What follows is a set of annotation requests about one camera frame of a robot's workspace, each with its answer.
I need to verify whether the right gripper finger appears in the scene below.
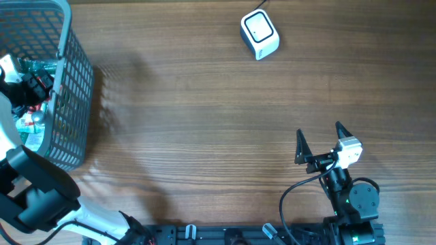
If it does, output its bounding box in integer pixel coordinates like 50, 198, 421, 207
335, 121, 353, 139
294, 129, 313, 165

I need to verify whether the red toothpaste tube box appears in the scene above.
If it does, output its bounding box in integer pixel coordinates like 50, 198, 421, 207
25, 105, 43, 124

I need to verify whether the green glove package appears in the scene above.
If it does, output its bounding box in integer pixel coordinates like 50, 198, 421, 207
13, 57, 59, 152

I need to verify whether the red tissue pack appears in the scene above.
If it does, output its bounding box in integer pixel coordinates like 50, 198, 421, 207
37, 74, 55, 101

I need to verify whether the yellow oil bottle grey cap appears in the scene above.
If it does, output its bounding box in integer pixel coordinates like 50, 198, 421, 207
31, 110, 46, 125

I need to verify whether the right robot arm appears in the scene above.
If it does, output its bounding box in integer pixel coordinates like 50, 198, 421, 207
295, 122, 379, 244

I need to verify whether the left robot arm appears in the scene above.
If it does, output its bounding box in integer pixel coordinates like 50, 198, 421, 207
1, 81, 153, 244

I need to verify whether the white barcode scanner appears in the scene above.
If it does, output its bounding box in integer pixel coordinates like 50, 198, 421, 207
240, 9, 280, 61

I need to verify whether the grey plastic shopping basket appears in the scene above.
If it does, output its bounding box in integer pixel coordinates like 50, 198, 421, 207
1, 0, 95, 172

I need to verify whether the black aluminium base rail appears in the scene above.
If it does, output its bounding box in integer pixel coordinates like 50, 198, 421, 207
82, 223, 386, 245

